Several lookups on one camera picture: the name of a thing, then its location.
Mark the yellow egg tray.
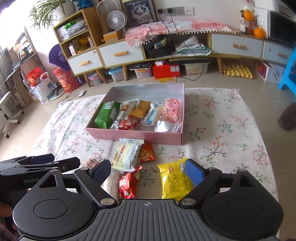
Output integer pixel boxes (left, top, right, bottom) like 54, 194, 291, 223
222, 61, 253, 79

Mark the wooden tv cabinet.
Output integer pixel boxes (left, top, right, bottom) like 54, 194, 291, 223
99, 31, 292, 68

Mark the orange fruit lower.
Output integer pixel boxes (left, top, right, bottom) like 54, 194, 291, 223
253, 27, 266, 39

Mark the floral white cloth mat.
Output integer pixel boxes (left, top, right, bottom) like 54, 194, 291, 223
34, 87, 278, 198

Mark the red shoe box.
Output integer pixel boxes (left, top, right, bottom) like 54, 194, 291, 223
152, 63, 181, 79

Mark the orange small snack pack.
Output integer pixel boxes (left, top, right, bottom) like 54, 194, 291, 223
138, 142, 156, 163

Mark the blue plastic stool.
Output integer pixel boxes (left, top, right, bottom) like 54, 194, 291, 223
278, 48, 296, 95

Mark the pink wafer snack pack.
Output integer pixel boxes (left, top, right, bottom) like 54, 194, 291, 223
82, 158, 100, 169

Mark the pink tablecloth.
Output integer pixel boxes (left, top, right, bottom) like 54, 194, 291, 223
125, 19, 233, 48

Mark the black microwave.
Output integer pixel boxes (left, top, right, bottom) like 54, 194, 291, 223
267, 11, 295, 45

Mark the clear storage bin blue lid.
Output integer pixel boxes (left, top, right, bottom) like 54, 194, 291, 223
108, 66, 125, 83

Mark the red snack pack in box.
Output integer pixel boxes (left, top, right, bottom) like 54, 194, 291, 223
118, 115, 141, 131

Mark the white blue snack pack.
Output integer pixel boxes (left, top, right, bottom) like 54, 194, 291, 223
141, 102, 164, 127

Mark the green snack pack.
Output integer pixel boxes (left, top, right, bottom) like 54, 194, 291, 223
94, 101, 121, 129

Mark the wall socket strip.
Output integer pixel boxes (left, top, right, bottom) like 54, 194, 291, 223
157, 6, 195, 16

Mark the orange fruit upper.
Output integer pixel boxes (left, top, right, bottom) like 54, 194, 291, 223
240, 9, 253, 22

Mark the white printed carton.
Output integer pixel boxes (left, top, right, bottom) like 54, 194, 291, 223
254, 60, 285, 84

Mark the potted spider plant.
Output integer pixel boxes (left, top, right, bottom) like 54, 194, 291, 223
29, 0, 76, 29

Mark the white office chair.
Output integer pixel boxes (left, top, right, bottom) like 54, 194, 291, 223
0, 91, 25, 139

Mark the orange yellow snack pack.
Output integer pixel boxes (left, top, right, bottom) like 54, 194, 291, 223
129, 100, 151, 119

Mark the person's left hand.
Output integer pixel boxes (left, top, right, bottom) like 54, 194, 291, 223
0, 202, 13, 217

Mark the pink nougat pack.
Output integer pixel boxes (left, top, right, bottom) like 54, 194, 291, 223
162, 98, 180, 123

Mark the orange fruit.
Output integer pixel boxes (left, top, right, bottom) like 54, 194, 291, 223
253, 27, 266, 39
240, 9, 253, 22

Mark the red lantern bag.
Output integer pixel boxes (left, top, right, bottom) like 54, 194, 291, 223
53, 67, 81, 93

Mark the black open case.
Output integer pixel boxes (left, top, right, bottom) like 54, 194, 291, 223
144, 35, 175, 58

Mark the silver foil pack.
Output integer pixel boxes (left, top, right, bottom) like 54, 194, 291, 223
154, 120, 181, 133

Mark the red white shopping bag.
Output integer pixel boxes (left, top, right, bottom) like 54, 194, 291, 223
26, 66, 55, 103

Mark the red crinkled snack pack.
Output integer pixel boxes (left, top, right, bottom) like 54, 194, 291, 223
119, 166, 142, 199

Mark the wooden shelf cabinet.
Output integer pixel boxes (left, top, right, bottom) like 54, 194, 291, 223
53, 7, 107, 86

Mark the brown slipper foot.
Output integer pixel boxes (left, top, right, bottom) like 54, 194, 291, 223
278, 102, 296, 131

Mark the white desk fan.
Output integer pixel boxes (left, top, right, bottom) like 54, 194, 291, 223
106, 10, 127, 30

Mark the white cream snack pack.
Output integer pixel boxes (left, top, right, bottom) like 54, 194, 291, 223
111, 138, 144, 172

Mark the cat picture frame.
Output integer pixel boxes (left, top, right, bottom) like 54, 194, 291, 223
121, 0, 157, 27

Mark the purple hat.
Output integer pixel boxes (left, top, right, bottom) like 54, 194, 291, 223
48, 44, 71, 71

